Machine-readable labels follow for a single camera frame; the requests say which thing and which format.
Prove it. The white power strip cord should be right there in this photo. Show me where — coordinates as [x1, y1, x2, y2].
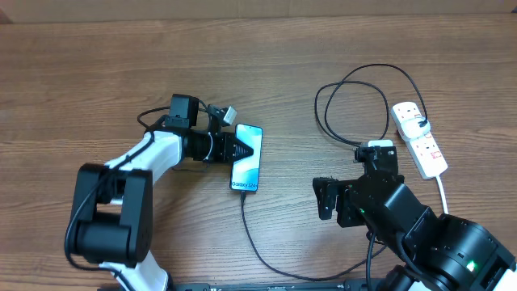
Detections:
[435, 175, 450, 215]

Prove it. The black charger cable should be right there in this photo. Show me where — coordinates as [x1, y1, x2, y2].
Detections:
[239, 63, 429, 282]

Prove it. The Samsung Galaxy smartphone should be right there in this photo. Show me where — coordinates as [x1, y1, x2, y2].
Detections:
[229, 124, 263, 192]

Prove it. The white power strip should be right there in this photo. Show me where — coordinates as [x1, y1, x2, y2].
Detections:
[391, 102, 448, 179]

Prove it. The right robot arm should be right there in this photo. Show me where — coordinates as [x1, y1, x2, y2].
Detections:
[313, 142, 516, 291]

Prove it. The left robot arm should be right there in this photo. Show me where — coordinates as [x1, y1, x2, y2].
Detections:
[64, 94, 263, 290]

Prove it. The white charger plug adapter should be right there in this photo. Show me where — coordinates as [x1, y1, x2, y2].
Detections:
[397, 116, 431, 141]

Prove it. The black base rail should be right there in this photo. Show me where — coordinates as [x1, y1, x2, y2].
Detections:
[173, 279, 368, 291]

